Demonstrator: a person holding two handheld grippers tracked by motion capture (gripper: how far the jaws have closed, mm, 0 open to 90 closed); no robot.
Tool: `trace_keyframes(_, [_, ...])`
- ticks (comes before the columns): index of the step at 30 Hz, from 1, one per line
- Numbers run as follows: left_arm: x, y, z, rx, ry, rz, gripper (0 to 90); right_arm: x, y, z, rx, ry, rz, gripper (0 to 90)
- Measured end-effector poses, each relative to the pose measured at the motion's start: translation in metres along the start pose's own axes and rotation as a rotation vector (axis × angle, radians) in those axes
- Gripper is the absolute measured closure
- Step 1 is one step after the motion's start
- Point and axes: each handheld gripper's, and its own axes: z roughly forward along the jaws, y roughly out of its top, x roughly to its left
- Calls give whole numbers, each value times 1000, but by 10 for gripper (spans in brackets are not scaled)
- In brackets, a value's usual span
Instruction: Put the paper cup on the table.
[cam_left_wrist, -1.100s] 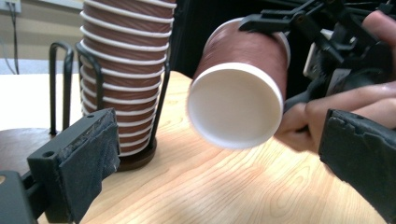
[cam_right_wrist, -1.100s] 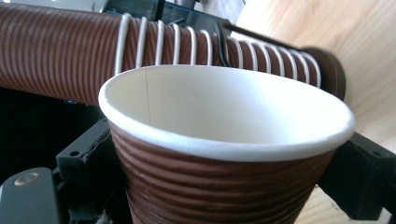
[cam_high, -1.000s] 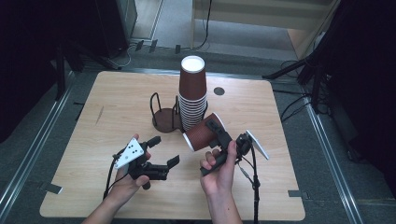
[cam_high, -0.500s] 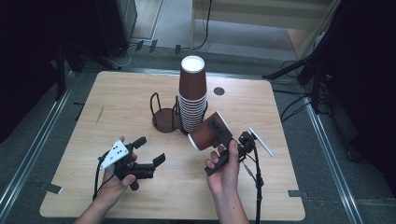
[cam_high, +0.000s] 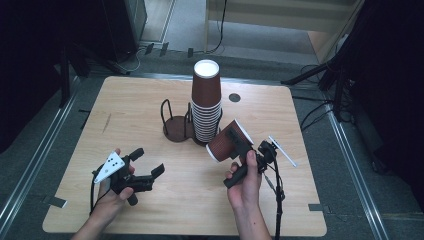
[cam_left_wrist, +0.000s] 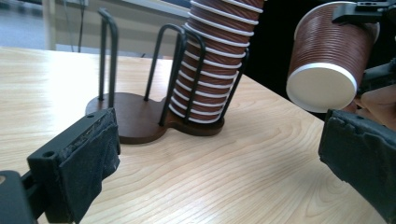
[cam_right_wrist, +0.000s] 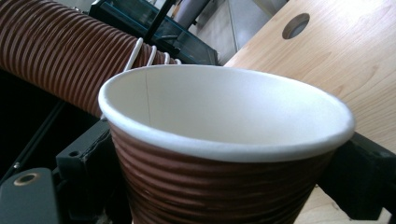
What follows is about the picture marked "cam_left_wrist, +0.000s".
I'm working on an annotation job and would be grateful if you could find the beige wooden furniture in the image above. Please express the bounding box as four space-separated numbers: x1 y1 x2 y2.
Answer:
41 0 191 60

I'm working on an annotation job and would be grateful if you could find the black wire cup holder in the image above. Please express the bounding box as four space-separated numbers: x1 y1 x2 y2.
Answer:
85 7 251 146

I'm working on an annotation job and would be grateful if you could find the stack of brown cups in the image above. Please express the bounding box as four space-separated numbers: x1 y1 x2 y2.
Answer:
167 0 265 125

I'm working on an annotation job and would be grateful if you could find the hanging black cable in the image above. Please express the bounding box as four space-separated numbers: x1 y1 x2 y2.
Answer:
77 0 87 54

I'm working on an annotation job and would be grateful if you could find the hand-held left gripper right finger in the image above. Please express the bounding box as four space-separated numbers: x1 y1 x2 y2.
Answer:
318 108 396 224

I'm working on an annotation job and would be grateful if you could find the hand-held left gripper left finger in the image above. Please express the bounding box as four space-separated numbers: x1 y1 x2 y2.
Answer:
27 106 121 224

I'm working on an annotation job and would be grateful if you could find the ribbed brown paper cup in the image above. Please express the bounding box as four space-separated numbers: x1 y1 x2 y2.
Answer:
285 1 381 114

